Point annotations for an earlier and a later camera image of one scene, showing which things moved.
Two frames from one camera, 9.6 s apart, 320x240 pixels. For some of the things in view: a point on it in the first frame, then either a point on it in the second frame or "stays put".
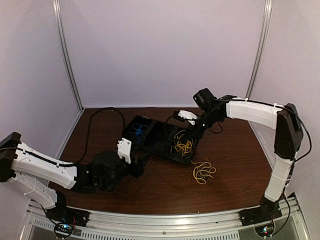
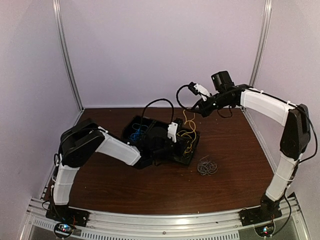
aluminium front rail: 217,224 stays put
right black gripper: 197,134 to 204,111
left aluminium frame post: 57,14 stays put
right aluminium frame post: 263,42 stays put
